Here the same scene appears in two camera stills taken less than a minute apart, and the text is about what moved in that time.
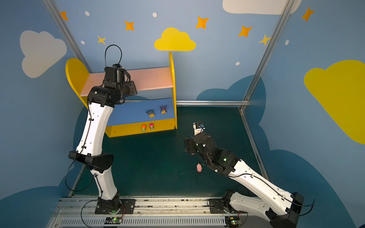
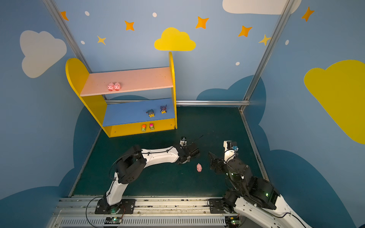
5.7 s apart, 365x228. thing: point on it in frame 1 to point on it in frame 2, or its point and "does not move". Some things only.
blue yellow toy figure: x=150 y=113 does not move
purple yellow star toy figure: x=163 y=109 does not move
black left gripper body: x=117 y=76 to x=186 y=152
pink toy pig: x=199 y=167 does not move
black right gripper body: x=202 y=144 to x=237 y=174
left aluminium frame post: x=68 y=33 does not move
